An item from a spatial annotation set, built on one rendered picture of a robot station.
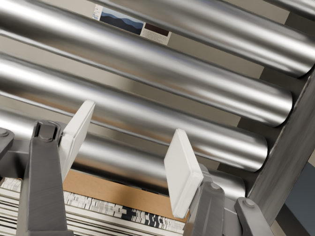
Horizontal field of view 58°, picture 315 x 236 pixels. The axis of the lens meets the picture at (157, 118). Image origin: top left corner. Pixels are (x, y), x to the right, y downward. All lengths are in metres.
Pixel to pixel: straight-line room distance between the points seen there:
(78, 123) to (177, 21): 0.18
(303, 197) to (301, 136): 0.81
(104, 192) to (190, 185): 0.18
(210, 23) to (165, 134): 0.13
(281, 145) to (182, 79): 0.15
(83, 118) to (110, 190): 0.17
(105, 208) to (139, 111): 0.11
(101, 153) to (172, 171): 0.16
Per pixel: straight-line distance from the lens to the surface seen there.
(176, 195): 0.17
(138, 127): 0.32
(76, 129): 0.16
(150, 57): 0.31
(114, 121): 0.32
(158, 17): 0.31
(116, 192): 0.33
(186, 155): 0.18
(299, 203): 1.15
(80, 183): 0.33
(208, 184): 0.16
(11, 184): 0.31
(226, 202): 0.16
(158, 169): 0.35
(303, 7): 0.36
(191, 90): 0.32
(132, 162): 0.35
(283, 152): 0.38
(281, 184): 0.40
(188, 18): 0.31
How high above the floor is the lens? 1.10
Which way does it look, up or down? 71 degrees down
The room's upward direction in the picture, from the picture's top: 170 degrees clockwise
